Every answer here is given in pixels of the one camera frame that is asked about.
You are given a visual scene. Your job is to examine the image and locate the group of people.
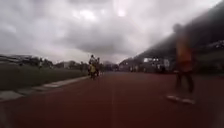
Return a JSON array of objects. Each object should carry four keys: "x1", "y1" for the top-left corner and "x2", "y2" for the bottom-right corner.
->
[{"x1": 87, "y1": 54, "x2": 101, "y2": 80}]

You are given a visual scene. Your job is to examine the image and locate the red running track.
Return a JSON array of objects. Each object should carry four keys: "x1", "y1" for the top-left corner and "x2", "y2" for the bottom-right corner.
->
[{"x1": 0, "y1": 71, "x2": 224, "y2": 128}]

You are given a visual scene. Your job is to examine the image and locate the row of trees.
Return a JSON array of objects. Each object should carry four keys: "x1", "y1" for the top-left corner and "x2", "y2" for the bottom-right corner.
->
[{"x1": 29, "y1": 56, "x2": 116, "y2": 72}]

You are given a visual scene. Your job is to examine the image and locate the pale kerb strip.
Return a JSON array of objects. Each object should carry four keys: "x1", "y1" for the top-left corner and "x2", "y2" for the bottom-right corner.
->
[{"x1": 0, "y1": 75, "x2": 92, "y2": 103}]

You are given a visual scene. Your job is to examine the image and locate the person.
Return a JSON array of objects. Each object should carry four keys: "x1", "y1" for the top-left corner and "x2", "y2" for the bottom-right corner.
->
[{"x1": 171, "y1": 23, "x2": 197, "y2": 98}]

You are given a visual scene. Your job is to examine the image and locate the green grass field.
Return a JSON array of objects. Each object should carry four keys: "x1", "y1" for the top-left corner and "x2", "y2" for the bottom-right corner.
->
[{"x1": 0, "y1": 64, "x2": 90, "y2": 92}]

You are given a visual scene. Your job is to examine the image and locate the grey grandstand building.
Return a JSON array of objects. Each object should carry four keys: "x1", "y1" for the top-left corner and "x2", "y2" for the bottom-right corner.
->
[{"x1": 118, "y1": 0, "x2": 224, "y2": 75}]

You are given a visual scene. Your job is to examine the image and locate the low building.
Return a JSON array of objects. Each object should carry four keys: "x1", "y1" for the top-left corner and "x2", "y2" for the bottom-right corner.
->
[{"x1": 0, "y1": 53, "x2": 41, "y2": 67}]

